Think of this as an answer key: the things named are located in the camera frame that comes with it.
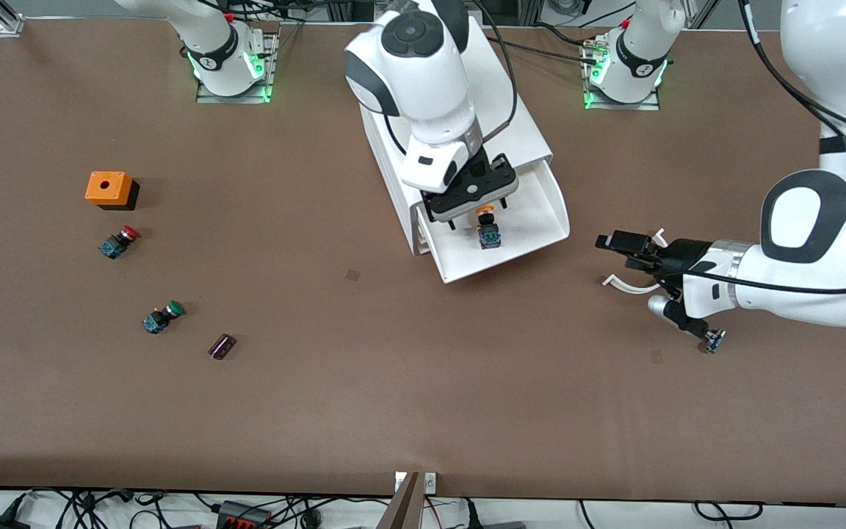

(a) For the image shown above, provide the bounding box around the yellow push button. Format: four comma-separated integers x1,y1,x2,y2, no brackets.
474,207,505,251

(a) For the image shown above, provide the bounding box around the white drawer cabinet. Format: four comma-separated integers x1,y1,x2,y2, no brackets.
359,16,554,256

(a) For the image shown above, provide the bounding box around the green push button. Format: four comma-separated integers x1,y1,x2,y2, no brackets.
142,300,186,335

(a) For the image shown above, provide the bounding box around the red push button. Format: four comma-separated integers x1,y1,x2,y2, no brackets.
98,226,142,260

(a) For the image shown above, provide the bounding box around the orange button box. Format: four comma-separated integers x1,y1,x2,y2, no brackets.
85,171,140,212

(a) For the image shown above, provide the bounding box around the white curved plastic piece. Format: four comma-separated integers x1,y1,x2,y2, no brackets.
602,228,670,295

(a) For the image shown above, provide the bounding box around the grey angled bar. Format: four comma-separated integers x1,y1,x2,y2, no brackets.
377,472,425,529

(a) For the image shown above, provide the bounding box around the black and orange power strip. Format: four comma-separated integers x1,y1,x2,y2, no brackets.
217,501,275,529

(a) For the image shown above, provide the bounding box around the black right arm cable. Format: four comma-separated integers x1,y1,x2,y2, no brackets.
383,0,519,155

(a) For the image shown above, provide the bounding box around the black base cable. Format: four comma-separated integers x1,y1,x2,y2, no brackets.
496,21,604,65

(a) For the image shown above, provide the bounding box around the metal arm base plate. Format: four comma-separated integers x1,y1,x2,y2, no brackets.
583,37,662,112
195,31,278,104

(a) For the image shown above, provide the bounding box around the black looped cable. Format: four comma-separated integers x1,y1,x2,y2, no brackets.
693,501,764,523

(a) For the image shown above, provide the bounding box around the aluminium frame profile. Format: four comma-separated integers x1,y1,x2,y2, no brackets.
0,0,25,36

